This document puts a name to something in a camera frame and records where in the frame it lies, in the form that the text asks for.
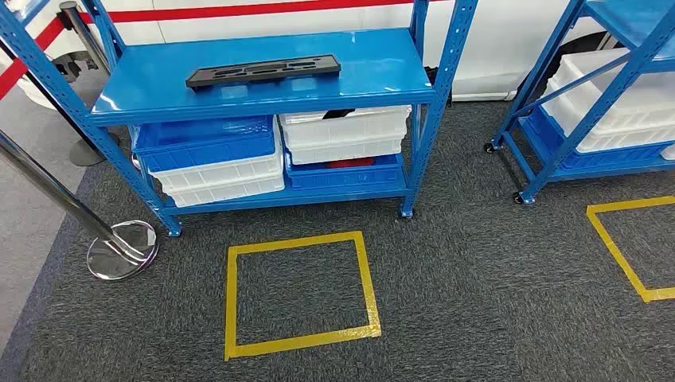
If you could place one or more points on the small black plastic piece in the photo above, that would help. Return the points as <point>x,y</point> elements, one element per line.
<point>337,114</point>

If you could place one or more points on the red barrier belt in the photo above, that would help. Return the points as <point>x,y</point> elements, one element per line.
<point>31,50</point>
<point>211,10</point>

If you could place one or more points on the white curved shell object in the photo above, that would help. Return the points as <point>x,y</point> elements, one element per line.
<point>37,95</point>

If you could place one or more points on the white car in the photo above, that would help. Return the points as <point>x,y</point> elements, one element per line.
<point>501,53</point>

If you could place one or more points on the red plastic piece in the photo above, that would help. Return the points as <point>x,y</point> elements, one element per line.
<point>350,163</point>

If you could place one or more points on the chrome stanchion with mirror base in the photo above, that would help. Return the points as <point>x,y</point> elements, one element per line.
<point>121,253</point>

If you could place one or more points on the black pole stanchion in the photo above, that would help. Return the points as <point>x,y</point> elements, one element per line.
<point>95,153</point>

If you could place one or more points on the blue steel shelf rack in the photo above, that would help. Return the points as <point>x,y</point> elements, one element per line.
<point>569,142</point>
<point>369,74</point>

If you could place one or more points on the black plastic frame part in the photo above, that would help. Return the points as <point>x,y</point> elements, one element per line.
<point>263,69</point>

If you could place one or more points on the chrome stanchion with belt head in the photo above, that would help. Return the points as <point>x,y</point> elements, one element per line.
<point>68,10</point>

